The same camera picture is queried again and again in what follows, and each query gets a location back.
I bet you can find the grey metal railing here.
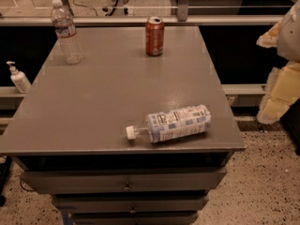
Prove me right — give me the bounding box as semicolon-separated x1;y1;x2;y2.
0;0;300;27

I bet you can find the blue label plastic bottle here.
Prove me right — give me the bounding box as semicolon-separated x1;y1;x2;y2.
126;105;211;143

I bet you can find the grey drawer cabinet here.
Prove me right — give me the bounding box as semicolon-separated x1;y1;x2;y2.
0;26;244;225

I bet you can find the red coke can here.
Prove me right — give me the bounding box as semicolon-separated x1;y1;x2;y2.
145;16;164;56

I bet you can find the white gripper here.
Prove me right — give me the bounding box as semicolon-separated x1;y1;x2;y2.
256;0;300;125

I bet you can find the white pump dispenser bottle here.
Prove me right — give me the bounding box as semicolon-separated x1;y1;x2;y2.
7;61;31;94

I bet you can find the black cable on floor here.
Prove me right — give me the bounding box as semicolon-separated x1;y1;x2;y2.
66;0;99;17

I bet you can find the clear water bottle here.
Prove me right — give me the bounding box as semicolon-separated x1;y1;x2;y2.
51;0;83;65

